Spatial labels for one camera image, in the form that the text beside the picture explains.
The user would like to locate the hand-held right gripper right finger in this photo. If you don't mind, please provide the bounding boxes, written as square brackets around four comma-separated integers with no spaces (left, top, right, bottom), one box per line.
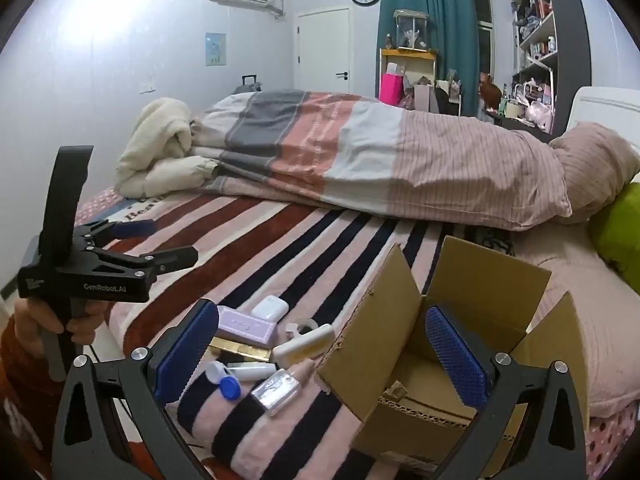
[424,304,589,480]

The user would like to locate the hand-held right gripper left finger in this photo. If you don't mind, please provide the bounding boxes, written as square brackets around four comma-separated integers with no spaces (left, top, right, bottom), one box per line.
[51,298,221,480]

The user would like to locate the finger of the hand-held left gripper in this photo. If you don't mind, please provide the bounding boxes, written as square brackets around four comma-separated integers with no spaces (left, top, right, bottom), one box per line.
[75,219,157,252]
[91,244,199,283]

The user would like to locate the gold box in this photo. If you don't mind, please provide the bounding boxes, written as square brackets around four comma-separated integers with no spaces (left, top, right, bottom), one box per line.
[209,336,273,363]

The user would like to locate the white bottle with blue cap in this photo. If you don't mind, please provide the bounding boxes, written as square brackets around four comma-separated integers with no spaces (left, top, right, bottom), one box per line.
[206,360,242,402]

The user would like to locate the purple rectangular box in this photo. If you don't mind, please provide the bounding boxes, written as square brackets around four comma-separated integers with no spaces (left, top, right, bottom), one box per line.
[215,306,278,348]

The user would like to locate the small white tube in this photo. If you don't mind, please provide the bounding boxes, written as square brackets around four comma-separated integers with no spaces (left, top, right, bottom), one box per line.
[227,362,278,381]

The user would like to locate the brown cardboard box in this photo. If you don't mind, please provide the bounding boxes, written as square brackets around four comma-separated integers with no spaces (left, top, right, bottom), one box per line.
[316,235,590,476]

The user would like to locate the white earbud case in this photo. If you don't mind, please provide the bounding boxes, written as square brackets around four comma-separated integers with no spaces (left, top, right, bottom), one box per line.
[250,296,287,322]

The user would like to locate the silver foil packet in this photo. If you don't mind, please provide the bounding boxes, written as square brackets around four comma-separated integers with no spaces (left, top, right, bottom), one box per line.
[250,367,303,417]

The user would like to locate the clear tape roll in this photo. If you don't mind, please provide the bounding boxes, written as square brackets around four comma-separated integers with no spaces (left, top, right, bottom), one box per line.
[285,317,321,343]

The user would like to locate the white and yellow case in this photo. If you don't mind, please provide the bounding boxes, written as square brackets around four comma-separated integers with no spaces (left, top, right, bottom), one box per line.
[271,323,335,367]

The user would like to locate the person's left forearm red sleeve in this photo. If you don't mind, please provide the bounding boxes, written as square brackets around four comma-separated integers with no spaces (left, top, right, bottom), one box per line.
[0,317,71,480]

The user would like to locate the person's left hand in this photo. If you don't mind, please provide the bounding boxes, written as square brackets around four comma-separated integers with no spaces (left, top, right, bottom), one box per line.
[12,297,108,358]

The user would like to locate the cream fluffy blanket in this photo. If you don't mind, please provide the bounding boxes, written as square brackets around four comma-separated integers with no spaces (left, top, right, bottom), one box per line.
[115,97,221,198]

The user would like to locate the striped fleece blanket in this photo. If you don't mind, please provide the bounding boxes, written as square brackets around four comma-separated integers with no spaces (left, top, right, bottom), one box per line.
[75,185,516,480]

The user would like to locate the pink bed sheet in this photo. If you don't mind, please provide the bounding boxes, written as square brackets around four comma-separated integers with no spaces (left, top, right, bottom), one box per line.
[515,220,640,411]

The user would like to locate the dark suitcase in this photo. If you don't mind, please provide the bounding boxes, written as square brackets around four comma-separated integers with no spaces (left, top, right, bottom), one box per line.
[232,75,263,95]

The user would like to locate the green plush toy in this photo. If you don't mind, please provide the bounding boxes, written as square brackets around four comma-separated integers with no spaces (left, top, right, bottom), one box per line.
[587,187,640,293]

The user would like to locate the pink and grey striped duvet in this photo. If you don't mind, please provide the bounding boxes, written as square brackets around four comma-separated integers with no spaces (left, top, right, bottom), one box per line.
[190,89,573,233]

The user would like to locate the pink striped pillow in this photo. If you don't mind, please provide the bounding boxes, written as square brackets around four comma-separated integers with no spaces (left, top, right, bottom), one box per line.
[547,122,640,226]

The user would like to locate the white door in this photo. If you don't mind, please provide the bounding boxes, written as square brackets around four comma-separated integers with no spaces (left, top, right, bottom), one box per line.
[295,7,351,95]

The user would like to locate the brown plush toy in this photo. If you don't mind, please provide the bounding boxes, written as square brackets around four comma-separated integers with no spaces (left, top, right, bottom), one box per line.
[477,72,503,111]

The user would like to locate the pink gift bag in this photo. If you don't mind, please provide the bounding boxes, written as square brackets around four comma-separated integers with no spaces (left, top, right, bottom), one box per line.
[378,72,405,106]

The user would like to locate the white bed headboard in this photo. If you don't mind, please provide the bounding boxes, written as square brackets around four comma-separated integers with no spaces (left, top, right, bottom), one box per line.
[565,86,640,146]

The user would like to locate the yellow shelf unit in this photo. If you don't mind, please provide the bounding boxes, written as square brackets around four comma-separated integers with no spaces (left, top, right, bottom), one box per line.
[378,47,440,106]

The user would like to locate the glass display case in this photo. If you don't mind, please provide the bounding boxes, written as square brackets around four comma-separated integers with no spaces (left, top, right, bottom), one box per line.
[392,9,432,52]

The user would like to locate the teal curtain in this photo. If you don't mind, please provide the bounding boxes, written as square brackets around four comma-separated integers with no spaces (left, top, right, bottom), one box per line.
[376,0,481,116]

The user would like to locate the dark grey bookshelf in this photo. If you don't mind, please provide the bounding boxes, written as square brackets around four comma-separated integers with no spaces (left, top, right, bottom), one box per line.
[510,0,593,136]

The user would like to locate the small blue wall poster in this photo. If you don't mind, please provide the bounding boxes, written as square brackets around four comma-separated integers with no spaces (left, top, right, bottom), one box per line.
[205,32,227,67]

